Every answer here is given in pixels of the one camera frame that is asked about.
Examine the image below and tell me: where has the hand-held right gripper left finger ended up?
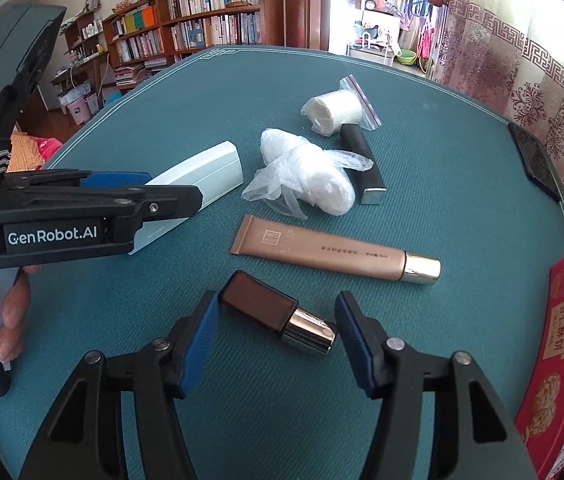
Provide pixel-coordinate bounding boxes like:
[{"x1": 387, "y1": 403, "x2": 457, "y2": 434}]
[{"x1": 22, "y1": 290, "x2": 223, "y2": 480}]

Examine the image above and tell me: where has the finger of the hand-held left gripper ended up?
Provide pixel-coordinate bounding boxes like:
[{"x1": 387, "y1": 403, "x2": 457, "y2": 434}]
[
  {"x1": 107, "y1": 184, "x2": 204, "y2": 256},
  {"x1": 9, "y1": 169, "x2": 153, "y2": 192}
]

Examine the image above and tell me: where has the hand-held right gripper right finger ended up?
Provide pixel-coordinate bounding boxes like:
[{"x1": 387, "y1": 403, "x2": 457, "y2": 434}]
[{"x1": 334, "y1": 290, "x2": 538, "y2": 480}]

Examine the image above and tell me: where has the white power bank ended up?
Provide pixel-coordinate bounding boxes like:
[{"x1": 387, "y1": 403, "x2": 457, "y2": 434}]
[{"x1": 127, "y1": 141, "x2": 245, "y2": 256}]

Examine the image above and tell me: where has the brown bottle with metallic cap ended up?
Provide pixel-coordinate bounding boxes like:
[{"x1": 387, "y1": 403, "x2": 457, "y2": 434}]
[{"x1": 219, "y1": 270, "x2": 339, "y2": 357}]

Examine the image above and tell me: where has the red gift box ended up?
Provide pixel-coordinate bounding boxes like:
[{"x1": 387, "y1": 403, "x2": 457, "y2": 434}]
[{"x1": 514, "y1": 239, "x2": 564, "y2": 480}]

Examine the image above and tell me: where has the green desktop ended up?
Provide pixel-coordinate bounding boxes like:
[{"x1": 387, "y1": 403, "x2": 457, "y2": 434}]
[{"x1": 0, "y1": 45, "x2": 564, "y2": 480}]

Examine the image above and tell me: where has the person's left hand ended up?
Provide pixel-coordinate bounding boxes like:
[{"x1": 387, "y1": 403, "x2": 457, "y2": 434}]
[{"x1": 0, "y1": 264, "x2": 42, "y2": 363}]

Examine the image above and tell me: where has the red blanket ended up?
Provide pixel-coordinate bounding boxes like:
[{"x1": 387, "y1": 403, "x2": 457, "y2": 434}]
[{"x1": 37, "y1": 137, "x2": 64, "y2": 162}]

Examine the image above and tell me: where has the orange pillow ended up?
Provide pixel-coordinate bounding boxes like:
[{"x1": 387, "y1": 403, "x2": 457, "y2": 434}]
[{"x1": 9, "y1": 132, "x2": 45, "y2": 171}]

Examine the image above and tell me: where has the pink storage bin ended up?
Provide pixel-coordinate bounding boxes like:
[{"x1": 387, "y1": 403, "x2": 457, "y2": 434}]
[{"x1": 59, "y1": 85, "x2": 100, "y2": 126}]

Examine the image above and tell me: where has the brown tube with gold cap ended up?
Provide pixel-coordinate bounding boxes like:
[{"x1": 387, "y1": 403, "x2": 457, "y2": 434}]
[{"x1": 229, "y1": 214, "x2": 442, "y2": 286}]

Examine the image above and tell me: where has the wooden side shelf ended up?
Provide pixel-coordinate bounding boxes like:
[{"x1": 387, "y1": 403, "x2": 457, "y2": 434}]
[{"x1": 49, "y1": 0, "x2": 113, "y2": 111}]

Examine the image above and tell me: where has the plastic-wrapped white roll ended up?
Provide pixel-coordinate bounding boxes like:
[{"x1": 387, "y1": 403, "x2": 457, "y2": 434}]
[{"x1": 241, "y1": 128, "x2": 374, "y2": 220}]

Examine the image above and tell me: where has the black tube with silver end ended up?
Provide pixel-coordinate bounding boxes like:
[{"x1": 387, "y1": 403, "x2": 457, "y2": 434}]
[{"x1": 339, "y1": 124, "x2": 388, "y2": 206}]

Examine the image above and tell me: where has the zip bag with cotton roll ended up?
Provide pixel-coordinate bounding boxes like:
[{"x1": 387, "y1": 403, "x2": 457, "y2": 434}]
[{"x1": 301, "y1": 75, "x2": 383, "y2": 136}]

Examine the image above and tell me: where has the wooden bookshelf with books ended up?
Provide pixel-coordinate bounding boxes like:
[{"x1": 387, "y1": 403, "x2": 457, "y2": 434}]
[{"x1": 102, "y1": 0, "x2": 285, "y2": 91}]

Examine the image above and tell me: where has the black corner pad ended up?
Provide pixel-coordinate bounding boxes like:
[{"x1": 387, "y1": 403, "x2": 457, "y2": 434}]
[{"x1": 507, "y1": 122, "x2": 563, "y2": 203}]

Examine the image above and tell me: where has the patterned curtain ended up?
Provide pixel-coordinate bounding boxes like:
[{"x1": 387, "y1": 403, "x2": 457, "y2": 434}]
[{"x1": 432, "y1": 0, "x2": 564, "y2": 256}]

